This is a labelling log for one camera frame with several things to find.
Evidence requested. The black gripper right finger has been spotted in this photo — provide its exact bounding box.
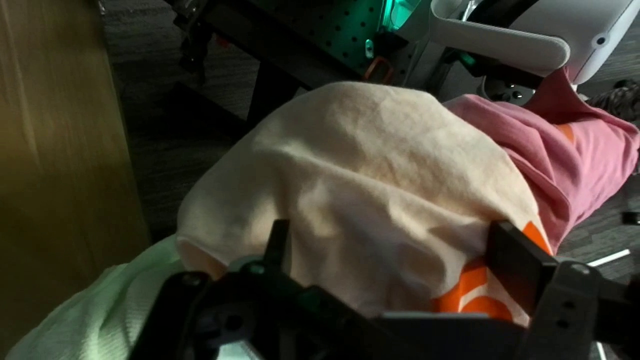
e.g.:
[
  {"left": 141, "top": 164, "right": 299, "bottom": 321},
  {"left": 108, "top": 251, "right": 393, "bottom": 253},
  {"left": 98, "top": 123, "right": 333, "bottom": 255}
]
[{"left": 485, "top": 222, "right": 557, "bottom": 314}]

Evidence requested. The large cardboard box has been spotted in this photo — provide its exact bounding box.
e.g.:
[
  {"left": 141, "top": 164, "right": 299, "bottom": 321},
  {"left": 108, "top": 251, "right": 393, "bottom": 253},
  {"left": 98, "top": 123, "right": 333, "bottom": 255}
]
[{"left": 0, "top": 0, "right": 148, "bottom": 348}]

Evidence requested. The light green shirt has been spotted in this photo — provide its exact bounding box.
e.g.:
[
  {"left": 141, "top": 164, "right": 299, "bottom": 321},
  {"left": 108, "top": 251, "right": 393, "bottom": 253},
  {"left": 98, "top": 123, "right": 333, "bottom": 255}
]
[{"left": 3, "top": 236, "right": 183, "bottom": 360}]

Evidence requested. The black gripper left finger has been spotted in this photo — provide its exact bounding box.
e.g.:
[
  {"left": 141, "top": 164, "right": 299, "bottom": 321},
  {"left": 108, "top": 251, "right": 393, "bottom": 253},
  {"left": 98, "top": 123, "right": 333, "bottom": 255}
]
[{"left": 261, "top": 221, "right": 290, "bottom": 276}]

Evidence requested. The pink shirt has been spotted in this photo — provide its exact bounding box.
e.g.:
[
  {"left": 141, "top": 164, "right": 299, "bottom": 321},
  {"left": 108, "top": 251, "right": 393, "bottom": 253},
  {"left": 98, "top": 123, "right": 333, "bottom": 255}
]
[{"left": 445, "top": 71, "right": 640, "bottom": 253}]

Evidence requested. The peach shirt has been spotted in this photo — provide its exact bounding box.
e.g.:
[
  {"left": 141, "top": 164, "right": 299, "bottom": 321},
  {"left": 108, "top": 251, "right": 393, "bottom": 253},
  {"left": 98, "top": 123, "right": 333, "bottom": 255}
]
[{"left": 178, "top": 83, "right": 545, "bottom": 324}]

